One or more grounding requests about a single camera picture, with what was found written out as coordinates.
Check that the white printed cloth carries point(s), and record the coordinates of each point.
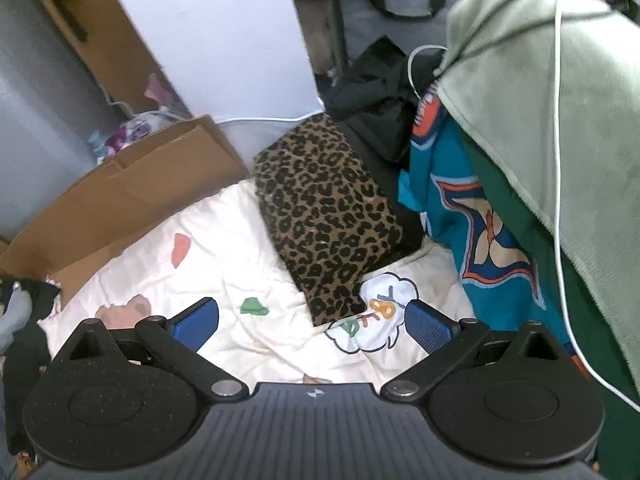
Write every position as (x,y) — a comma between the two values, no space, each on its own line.
(219,248)

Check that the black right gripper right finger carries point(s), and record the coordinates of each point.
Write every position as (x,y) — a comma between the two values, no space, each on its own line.
(449,345)

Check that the black garment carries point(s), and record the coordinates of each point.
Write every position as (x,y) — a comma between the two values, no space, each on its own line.
(375,104)

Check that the leopard print garment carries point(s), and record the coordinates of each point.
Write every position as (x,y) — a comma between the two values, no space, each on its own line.
(328,219)

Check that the light green towel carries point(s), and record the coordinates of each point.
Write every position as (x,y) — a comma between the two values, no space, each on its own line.
(547,92)

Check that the teal orange patterned garment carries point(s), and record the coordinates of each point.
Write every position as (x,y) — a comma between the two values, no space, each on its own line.
(498,275)

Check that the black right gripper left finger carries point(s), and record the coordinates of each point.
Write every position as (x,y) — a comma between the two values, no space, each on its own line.
(174,343)

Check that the brown cardboard box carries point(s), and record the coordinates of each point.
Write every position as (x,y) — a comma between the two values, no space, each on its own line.
(122,199)

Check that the grey fabric storage bag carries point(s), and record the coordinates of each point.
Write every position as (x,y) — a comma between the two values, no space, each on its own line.
(408,23)

